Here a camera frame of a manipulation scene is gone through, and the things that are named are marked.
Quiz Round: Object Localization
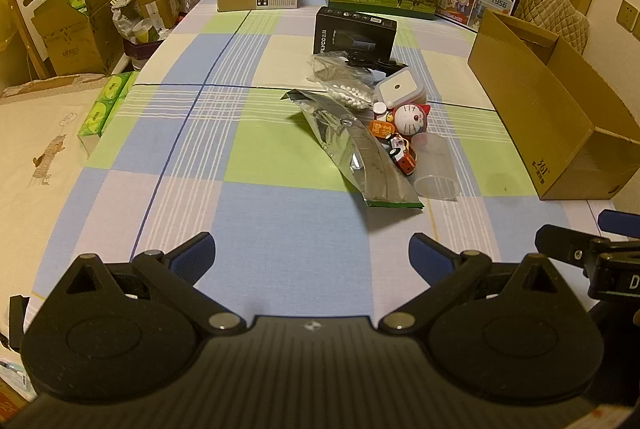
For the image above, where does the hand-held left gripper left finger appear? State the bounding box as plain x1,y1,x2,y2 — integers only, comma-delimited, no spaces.
50,231,247,336

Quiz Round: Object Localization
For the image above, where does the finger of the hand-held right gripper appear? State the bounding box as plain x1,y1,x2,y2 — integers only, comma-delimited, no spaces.
534,223,597,271
598,208,640,241

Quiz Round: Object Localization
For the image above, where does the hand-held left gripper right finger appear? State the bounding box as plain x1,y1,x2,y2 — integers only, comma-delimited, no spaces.
378,232,576,336

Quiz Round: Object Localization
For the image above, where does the white square night light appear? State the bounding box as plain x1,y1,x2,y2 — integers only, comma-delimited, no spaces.
376,69,427,106

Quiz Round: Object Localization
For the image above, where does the cotton swab bag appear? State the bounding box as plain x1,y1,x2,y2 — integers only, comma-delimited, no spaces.
315,76,381,110

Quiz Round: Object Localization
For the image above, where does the black shaver box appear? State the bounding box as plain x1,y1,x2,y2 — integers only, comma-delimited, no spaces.
314,6,398,62

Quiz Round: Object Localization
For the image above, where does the clear plastic cup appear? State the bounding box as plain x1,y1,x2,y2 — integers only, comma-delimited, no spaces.
411,132,460,201

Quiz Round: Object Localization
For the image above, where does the small toy car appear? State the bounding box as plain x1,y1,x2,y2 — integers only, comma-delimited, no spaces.
387,134,417,176

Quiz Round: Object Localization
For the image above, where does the silver foil bag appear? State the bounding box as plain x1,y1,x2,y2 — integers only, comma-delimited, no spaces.
281,89,425,210

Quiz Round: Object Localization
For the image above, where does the round cat figure toy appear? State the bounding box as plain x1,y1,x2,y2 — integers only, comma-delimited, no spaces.
392,103,432,138

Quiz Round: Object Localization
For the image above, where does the green tissue pack bundle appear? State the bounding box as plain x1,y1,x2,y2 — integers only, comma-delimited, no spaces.
77,71,141,156

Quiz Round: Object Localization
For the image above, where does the beige embroidered cloth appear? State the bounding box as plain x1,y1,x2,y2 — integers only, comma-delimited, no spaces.
0,79,115,352

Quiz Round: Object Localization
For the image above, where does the clear plastic bag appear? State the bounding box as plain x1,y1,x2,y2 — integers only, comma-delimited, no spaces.
307,54,376,86

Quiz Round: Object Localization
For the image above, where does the quilted beige chair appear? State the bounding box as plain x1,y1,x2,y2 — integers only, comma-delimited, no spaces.
512,0,591,56

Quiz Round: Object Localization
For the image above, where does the bin with rubbish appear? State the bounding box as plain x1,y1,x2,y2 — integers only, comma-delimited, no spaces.
111,0,181,60

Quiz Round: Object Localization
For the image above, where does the tall brown cardboard box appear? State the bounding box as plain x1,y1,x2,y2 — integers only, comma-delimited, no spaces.
32,0,126,77

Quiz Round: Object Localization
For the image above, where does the small torn cardboard box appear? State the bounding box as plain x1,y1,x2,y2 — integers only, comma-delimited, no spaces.
135,0,181,30

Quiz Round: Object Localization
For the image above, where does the black cable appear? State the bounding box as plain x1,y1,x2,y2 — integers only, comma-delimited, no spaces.
345,53,408,76

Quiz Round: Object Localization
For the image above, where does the beige wall socket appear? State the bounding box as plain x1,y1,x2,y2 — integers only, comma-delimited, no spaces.
617,0,640,34

